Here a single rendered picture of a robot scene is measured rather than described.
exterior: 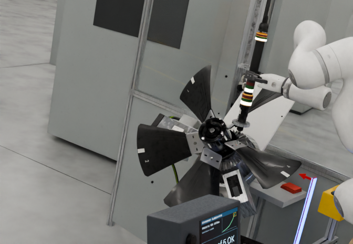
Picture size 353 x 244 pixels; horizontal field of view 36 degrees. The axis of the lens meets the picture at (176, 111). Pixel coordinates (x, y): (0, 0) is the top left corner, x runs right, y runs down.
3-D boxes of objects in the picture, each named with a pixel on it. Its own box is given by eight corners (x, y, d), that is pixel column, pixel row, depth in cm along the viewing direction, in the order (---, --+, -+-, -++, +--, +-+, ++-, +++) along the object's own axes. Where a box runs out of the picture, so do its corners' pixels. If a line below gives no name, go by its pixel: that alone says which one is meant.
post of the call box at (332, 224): (326, 236, 225) (334, 209, 222) (333, 239, 224) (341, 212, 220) (323, 237, 223) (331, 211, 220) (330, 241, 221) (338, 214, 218)
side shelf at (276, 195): (247, 170, 292) (248, 165, 291) (305, 197, 270) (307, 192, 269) (221, 178, 273) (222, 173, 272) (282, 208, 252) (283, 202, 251)
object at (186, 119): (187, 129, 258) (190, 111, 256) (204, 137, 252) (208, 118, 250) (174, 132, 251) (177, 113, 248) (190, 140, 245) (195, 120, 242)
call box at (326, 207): (332, 205, 230) (339, 183, 227) (354, 215, 224) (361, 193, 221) (315, 214, 217) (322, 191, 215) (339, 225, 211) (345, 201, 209)
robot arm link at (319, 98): (299, 71, 193) (286, 91, 191) (332, 82, 186) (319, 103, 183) (303, 84, 200) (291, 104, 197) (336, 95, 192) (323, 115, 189)
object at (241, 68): (234, 78, 276) (238, 62, 273) (248, 81, 275) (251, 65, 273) (234, 82, 266) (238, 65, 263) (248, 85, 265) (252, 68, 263)
